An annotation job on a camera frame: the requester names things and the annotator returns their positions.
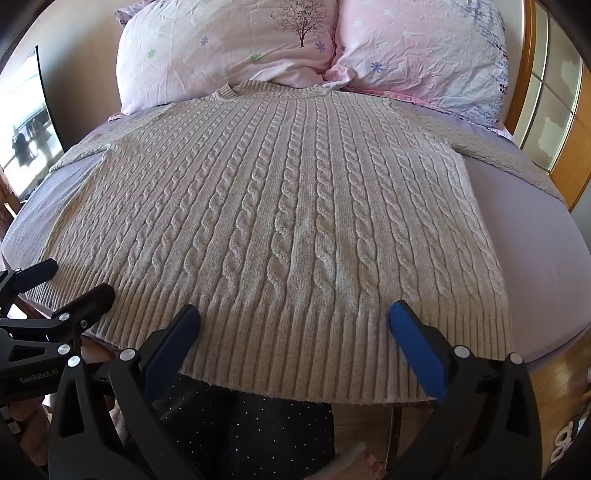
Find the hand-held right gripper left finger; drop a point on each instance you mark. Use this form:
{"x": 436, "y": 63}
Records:
{"x": 174, "y": 339}

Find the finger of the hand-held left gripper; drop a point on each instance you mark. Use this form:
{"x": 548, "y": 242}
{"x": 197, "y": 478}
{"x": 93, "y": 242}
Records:
{"x": 87, "y": 302}
{"x": 37, "y": 270}

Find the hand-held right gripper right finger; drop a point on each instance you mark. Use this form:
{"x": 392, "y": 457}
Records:
{"x": 415, "y": 341}

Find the dark dotted pants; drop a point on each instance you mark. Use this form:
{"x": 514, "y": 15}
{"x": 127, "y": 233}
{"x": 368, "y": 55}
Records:
{"x": 272, "y": 434}

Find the wooden headboard with glass panels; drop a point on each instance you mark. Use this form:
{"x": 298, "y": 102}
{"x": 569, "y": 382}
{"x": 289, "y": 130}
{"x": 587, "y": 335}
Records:
{"x": 545, "y": 92}

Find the pink pillow with tree print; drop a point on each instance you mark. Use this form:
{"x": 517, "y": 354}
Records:
{"x": 221, "y": 50}

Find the pink pillow with flower print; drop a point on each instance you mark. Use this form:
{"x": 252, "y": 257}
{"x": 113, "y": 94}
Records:
{"x": 425, "y": 50}

